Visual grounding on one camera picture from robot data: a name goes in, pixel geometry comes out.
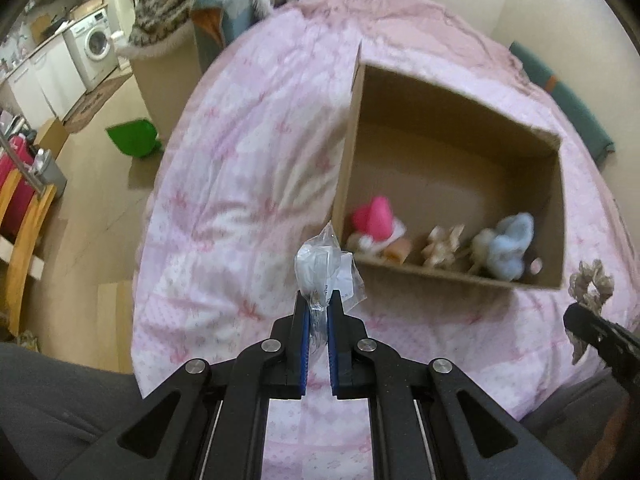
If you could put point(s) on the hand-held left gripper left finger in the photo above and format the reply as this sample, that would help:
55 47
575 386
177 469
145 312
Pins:
300 345

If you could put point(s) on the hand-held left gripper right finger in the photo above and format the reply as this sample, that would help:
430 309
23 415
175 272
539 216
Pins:
334 345

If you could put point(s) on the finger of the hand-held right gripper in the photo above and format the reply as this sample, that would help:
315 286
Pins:
610 345

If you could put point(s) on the beige scrunchie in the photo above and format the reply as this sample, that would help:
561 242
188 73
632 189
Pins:
595 272

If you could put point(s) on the clear packet with white contents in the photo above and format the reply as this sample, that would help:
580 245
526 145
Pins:
315 265

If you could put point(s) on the peach soft cylinder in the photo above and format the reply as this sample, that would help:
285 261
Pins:
399 251

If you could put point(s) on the pink plush toy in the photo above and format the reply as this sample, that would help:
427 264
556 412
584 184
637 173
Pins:
375 217

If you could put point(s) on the light blue plush toy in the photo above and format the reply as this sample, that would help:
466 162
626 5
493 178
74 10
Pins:
505 245

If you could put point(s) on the beige plush toy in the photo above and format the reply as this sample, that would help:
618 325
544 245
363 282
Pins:
442 247

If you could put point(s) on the brown cardboard box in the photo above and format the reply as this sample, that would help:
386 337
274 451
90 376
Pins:
450 160

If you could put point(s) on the person's right leg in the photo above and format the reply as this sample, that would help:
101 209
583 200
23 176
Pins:
565 425

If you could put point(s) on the person's leg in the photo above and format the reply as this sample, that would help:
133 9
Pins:
55 410
565 425

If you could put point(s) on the pink bow print quilt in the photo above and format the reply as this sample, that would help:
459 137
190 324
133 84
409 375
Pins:
240 185

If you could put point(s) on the flat cardboard piece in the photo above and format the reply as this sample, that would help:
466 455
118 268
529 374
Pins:
115 325

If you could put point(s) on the teal mat with orange stripe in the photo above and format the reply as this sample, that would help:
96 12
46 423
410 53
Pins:
565 100

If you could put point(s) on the person's left leg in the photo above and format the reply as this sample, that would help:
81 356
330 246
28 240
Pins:
55 410

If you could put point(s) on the green dustpan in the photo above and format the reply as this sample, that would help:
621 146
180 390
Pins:
132 139

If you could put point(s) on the wooden chair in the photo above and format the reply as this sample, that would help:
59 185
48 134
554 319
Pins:
27 240

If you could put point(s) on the grey container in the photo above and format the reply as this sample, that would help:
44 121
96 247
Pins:
50 175

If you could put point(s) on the brown floor mat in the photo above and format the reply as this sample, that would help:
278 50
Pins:
97 102

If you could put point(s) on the red suitcase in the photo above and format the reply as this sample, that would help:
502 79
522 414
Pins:
12 180

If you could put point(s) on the white washing machine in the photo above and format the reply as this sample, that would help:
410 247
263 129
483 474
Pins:
92 42

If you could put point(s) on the white kitchen cabinets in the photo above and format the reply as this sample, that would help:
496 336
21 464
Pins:
45 80

